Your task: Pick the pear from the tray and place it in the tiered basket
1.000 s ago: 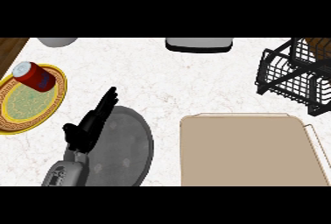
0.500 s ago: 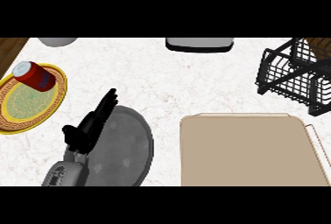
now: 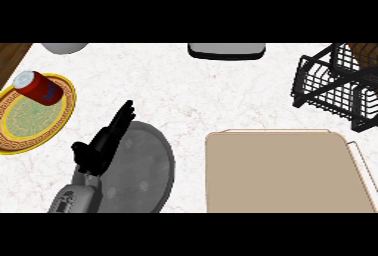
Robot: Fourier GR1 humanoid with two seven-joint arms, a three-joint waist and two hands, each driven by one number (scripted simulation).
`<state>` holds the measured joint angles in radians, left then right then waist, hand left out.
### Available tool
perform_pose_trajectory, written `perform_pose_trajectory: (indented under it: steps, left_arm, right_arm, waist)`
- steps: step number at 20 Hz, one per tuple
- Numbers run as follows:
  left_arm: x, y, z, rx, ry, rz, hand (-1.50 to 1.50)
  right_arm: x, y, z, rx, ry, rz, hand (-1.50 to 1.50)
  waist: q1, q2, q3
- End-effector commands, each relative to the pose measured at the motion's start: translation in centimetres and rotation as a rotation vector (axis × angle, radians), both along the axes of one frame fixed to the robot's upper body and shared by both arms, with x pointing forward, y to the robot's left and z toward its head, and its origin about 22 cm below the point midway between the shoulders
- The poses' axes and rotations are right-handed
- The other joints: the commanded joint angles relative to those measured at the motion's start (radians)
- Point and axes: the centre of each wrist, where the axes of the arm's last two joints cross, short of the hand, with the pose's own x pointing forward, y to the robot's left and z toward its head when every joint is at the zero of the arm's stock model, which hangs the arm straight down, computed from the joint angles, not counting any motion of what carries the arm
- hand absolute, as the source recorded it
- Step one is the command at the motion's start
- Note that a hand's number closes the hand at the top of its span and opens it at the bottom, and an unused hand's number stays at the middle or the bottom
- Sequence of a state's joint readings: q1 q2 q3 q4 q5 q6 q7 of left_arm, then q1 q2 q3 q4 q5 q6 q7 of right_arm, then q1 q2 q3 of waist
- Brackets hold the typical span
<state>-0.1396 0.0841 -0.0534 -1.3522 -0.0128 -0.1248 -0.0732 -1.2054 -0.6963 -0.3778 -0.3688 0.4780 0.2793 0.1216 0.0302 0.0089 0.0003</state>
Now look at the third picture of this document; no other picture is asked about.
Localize round grey placemat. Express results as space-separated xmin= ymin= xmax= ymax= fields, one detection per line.
xmin=71 ymin=120 xmax=177 ymax=214

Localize yellow patterned plate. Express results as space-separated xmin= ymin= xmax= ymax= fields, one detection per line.
xmin=0 ymin=72 xmax=78 ymax=156

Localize brown wooden object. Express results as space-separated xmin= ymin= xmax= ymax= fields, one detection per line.
xmin=347 ymin=42 xmax=378 ymax=69

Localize black wire tiered basket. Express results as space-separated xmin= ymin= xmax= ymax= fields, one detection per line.
xmin=289 ymin=42 xmax=378 ymax=134

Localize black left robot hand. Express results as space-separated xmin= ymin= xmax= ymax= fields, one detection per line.
xmin=69 ymin=99 xmax=137 ymax=177

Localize red can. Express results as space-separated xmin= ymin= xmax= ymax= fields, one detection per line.
xmin=12 ymin=70 xmax=66 ymax=107

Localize grey rounded object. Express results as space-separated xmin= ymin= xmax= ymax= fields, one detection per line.
xmin=40 ymin=42 xmax=90 ymax=56

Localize beige tray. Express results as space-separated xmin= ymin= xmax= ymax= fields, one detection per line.
xmin=204 ymin=128 xmax=378 ymax=214

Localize brown wooden cabinet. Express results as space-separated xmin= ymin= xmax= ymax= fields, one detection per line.
xmin=0 ymin=42 xmax=34 ymax=90

